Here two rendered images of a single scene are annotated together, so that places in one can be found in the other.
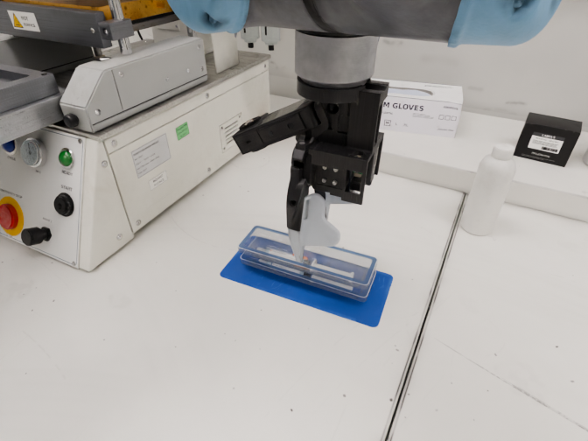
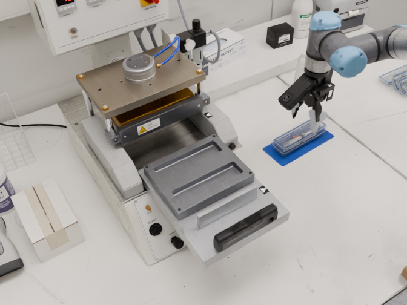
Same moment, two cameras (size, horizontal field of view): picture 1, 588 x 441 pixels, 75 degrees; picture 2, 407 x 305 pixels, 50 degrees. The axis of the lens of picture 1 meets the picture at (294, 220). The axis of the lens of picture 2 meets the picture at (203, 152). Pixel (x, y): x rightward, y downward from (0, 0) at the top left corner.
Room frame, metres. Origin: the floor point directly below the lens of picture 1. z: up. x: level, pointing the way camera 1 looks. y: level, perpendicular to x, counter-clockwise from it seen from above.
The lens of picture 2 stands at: (0.10, 0.99, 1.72)
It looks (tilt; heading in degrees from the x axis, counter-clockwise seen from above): 45 degrees down; 303
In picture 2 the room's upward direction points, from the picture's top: 2 degrees counter-clockwise
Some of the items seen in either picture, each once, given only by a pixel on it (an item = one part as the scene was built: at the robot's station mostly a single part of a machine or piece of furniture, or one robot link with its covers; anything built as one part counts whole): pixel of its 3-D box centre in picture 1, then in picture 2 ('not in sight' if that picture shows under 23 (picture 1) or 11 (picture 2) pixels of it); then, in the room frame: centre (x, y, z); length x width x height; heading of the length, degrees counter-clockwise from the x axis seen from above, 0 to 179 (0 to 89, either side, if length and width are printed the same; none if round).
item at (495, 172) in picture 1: (489, 190); (302, 70); (0.50, -0.30, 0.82); 0.05 x 0.05 x 0.14
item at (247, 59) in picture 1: (130, 73); (143, 123); (0.74, 0.31, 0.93); 0.46 x 0.35 x 0.01; 154
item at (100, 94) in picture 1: (139, 79); (205, 115); (0.58, 0.23, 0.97); 0.26 x 0.05 x 0.07; 154
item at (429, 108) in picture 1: (403, 105); (214, 51); (0.84, -0.24, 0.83); 0.23 x 0.12 x 0.07; 72
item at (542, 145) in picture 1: (546, 138); (280, 35); (0.67, -0.47, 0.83); 0.09 x 0.06 x 0.07; 57
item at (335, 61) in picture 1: (336, 54); (317, 60); (0.38, -0.04, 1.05); 0.08 x 0.08 x 0.05
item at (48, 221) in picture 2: not in sight; (48, 218); (0.84, 0.63, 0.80); 0.19 x 0.13 x 0.09; 152
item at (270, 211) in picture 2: not in sight; (246, 226); (0.31, 0.52, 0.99); 0.15 x 0.02 x 0.04; 64
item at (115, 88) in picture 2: not in sight; (143, 74); (0.73, 0.29, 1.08); 0.31 x 0.24 x 0.13; 64
